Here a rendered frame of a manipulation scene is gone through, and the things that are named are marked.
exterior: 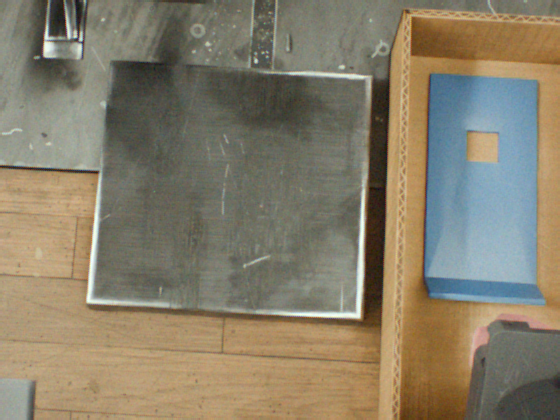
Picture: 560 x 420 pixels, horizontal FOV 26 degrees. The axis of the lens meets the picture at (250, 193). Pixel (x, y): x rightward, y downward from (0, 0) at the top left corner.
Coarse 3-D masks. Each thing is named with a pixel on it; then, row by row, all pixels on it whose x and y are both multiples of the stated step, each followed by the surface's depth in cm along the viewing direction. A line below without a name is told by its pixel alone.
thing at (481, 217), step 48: (432, 96) 79; (480, 96) 79; (528, 96) 79; (432, 144) 78; (528, 144) 78; (432, 192) 77; (480, 192) 77; (528, 192) 77; (432, 240) 76; (480, 240) 76; (528, 240) 76; (432, 288) 73; (480, 288) 74; (528, 288) 74
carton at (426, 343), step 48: (432, 48) 78; (480, 48) 78; (528, 48) 77; (480, 144) 78; (384, 240) 77; (384, 288) 75; (384, 336) 73; (432, 336) 75; (384, 384) 72; (432, 384) 74
